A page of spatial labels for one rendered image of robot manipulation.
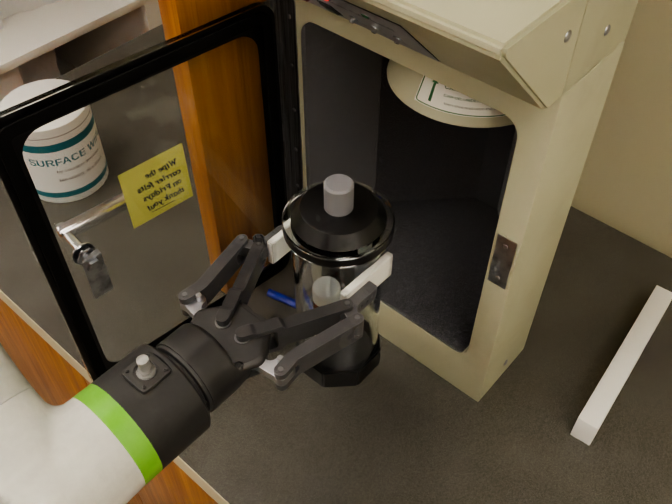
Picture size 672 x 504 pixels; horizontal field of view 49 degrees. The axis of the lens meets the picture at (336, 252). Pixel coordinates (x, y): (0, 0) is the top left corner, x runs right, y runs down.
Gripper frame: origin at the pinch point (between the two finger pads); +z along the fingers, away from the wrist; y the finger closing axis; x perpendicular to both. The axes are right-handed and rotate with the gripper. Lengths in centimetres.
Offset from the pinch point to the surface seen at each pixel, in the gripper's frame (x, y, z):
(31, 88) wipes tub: 13, 66, 3
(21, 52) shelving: 29, 103, 19
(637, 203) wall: 24, -14, 55
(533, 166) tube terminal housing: -11.5, -13.2, 11.3
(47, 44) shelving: 30, 102, 25
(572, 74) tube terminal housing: -21.0, -14.1, 12.0
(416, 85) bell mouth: -12.1, 1.4, 13.5
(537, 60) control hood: -25.8, -14.1, 4.9
